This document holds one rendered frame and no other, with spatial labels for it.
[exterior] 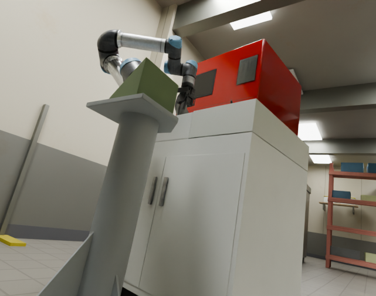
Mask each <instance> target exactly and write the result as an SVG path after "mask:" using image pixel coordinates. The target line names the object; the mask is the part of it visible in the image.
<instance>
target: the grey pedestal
mask: <svg viewBox="0 0 376 296"><path fill-rule="evenodd" d="M86 107H88V108H89V109H91V110H93V111H95V112H97V113H99V114H101V115H102V116H104V117H106V118H108V119H110V120H112V121H114V122H116V123H118V124H119V125H118V129H117V133H116V137H115V140H114V144H113V148H112V151H111V155H110V159H109V163H108V166H107V170H106V174H105V177H104V181H103V185H102V188H101V192H100V196H99V200H98V203H97V207H96V211H95V214H94V218H93V222H92V226H91V229H90V232H89V236H88V238H86V239H85V241H84V242H83V243H82V244H81V245H80V247H79V248H78V249H77V250H76V251H75V252H74V253H73V254H72V256H71V257H70V258H69V259H68V260H67V261H66V262H65V263H64V265H63V266H62V267H61V268H60V269H59V271H58V272H57V273H56V274H55V275H54V276H53V277H52V278H51V280H50V281H49V282H48V283H47V284H46V285H45V286H44V287H43V289H42V290H41V291H40V292H39V294H38V295H37V296H120V295H121V291H122V287H123V282H124V277H125V274H126V269H127V264H128V260H129V256H130V251H131V247H132V243H133V238H134V233H135V230H136V225H137V220H138V216H139V212H140V207H141V203H142V199H143V194H144V190H145V185H146V181H147V176H148V172H149V168H150V163H151V159H152V155H153V150H154V146H155V141H156V137H157V133H171V132H172V130H173V129H174V127H175V126H176V124H177V123H178V117H176V116H175V115H173V114H172V113H171V112H169V111H168V110H167V109H165V108H164V107H162V106H161V105H160V104H158V103H157V102H156V101H154V100H153V99H152V98H150V97H149V96H147V95H146V94H145V93H139V94H135V95H128V96H122V97H115V98H111V99H104V100H98V101H94V102H87V104H86Z"/></svg>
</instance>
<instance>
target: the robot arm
mask: <svg viewBox="0 0 376 296"><path fill-rule="evenodd" d="M121 47H126V48H133V49H141V50H145V51H153V52H160V53H167V54H168V60H166V61H165V63H164V73H167V74H170V75H177V76H183V77H182V83H181V84H182V85H181V88H178V93H179V95H178V96H177V99H176V102H175V111H176V114H177V115H182V114H186V113H189V111H188V110H187V108H188V107H191V106H194V105H195V101H194V100H195V99H196V98H195V97H194V94H195V89H194V84H195V78H196V74H197V69H198V64H197V62H196V61H194V60H187V61H186V63H181V50H182V39H181V38H180V37H179V36H176V35H174V36H170V37H169V38H168V39H162V38H155V37H150V36H143V35H136V34H132V33H124V32H122V31H121V30H118V29H111V30H108V31H105V32H104V33H102V34H101V35H100V36H99V38H98V40H97V48H98V53H99V59H100V67H101V69H102V71H103V72H104V73H107V74H109V75H112V77H113V78H114V80H115V81H116V83H117V84H118V86H119V87H120V85H121V84H122V83H123V82H124V81H125V80H126V79H127V78H128V77H129V76H130V75H131V74H132V72H133V71H134V70H135V69H136V68H137V66H138V65H139V64H140V63H141V62H142V61H140V60H139V59H137V58H128V59H126V60H124V61H123V60H122V59H121V57H120V56H119V52H118V49H119V48H121ZM193 102H194V104H193Z"/></svg>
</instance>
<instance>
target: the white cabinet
mask: <svg viewBox="0 0 376 296"><path fill-rule="evenodd" d="M306 191H307V171H305V170H304V169H302V168H301V167H300V166H299V165H297V164H296V163H295V162H293V161H291V160H290V159H289V158H287V157H286V156H285V155H283V154H282V153H281V152H279V151H278V150H276V149H275V148H274V147H272V146H271V145H269V144H268V143H266V142H265V141H264V140H262V139H261V138H260V137H258V136H257V135H255V134H254V133H253V132H249V133H238V134H227V135H222V136H211V137H200V138H194V139H183V140H172V141H166V142H155V146H154V150H153V155H152V159H151V163H150V168H149V172H148V176H147V181H146V185H145V190H144V194H143V199H142V203H141V207H140V212H139V216H138V220H137V225H136V230H135V233H134V238H133V243H132V247H131V251H130V256H129V260H128V264H127V269H126V274H125V277H124V282H123V287H122V291H121V295H120V296H300V289H301V278H302V259H303V240H304V221H305V211H306Z"/></svg>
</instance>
